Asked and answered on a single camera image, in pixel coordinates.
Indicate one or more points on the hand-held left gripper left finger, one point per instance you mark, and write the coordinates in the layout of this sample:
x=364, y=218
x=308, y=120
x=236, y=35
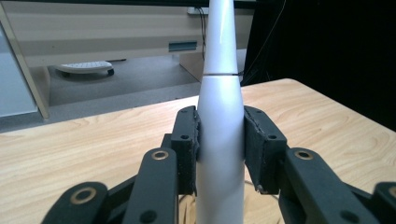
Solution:
x=186, y=149

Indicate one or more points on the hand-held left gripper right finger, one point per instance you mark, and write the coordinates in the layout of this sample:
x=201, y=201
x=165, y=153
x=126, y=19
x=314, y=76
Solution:
x=264, y=149

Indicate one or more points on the white electric toothbrush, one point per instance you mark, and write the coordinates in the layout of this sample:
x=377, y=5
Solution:
x=221, y=124

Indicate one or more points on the black curtain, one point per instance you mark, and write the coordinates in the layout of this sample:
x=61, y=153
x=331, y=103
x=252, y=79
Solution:
x=327, y=56

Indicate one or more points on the white remote control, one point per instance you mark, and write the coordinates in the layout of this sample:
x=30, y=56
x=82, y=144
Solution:
x=85, y=67

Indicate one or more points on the light wooden desk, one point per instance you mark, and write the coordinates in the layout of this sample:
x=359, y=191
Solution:
x=109, y=34

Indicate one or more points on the white cabinet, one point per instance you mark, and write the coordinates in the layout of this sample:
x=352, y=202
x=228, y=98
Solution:
x=15, y=84

